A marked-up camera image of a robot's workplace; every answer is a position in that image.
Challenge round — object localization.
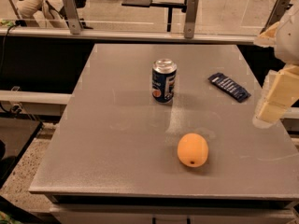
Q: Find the black cable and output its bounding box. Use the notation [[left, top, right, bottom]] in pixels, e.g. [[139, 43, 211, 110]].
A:
[[0, 20, 27, 77]]

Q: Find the orange fruit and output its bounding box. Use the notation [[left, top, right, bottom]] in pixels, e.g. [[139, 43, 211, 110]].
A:
[[177, 133, 208, 167]]

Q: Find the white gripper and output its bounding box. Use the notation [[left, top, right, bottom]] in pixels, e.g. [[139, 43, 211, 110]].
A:
[[253, 4, 299, 124]]

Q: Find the person in light clothes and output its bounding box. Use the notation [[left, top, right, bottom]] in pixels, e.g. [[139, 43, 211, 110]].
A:
[[17, 0, 86, 29]]

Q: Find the glass barrier panel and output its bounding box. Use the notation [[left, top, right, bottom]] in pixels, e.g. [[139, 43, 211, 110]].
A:
[[0, 0, 298, 41]]

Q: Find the left metal bracket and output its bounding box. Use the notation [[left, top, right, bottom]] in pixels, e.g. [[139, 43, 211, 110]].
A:
[[63, 0, 82, 35]]

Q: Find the right metal bracket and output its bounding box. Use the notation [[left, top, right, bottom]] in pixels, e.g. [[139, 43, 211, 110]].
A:
[[262, 0, 291, 32]]

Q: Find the metal bracket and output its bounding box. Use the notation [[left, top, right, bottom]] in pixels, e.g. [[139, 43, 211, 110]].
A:
[[262, 0, 291, 32], [184, 0, 199, 39], [63, 0, 82, 35]]

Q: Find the blue soda can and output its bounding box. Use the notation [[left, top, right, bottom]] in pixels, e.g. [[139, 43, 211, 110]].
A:
[[151, 58, 177, 103]]

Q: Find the middle metal bracket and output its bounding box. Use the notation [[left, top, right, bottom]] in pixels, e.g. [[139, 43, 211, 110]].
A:
[[184, 0, 199, 39]]

